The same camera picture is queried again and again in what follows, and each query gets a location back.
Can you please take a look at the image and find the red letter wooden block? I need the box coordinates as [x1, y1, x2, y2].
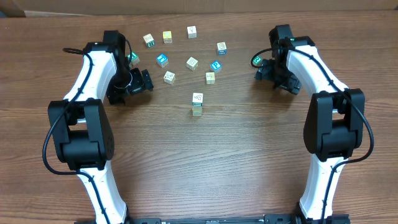
[192, 93, 203, 106]

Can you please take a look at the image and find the blue H letter block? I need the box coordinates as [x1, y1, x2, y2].
[192, 106, 203, 116]

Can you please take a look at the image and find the blue P letter block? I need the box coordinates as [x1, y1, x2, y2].
[210, 60, 222, 73]

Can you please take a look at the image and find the yellow side pineapple block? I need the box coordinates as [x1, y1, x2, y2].
[205, 72, 215, 85]

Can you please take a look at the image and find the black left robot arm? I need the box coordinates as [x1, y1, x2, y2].
[42, 30, 154, 223]

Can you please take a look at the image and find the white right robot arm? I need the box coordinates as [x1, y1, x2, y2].
[251, 24, 369, 223]

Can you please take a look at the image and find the green R block right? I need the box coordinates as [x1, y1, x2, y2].
[251, 55, 262, 67]

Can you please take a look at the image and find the wooden O block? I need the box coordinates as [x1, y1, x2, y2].
[164, 71, 175, 85]

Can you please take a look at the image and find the green E letter block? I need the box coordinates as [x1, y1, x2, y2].
[128, 52, 140, 67]

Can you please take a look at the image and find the blue F letter block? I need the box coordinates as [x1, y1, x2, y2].
[156, 54, 169, 68]

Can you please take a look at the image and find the dark green R block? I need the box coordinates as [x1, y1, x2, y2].
[143, 34, 155, 48]

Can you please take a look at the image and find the wooden block engraved picture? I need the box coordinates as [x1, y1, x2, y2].
[186, 57, 198, 70]

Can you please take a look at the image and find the yellow top wooden block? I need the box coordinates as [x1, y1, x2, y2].
[162, 30, 172, 44]

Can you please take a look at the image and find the blue side wooden block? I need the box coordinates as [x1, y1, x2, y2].
[216, 42, 227, 55]

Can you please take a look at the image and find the plain wooden block far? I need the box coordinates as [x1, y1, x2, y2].
[187, 26, 197, 39]

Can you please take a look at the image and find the cardboard back wall panel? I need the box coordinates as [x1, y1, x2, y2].
[1, 0, 397, 17]

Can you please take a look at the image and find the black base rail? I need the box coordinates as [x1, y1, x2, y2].
[74, 212, 351, 224]

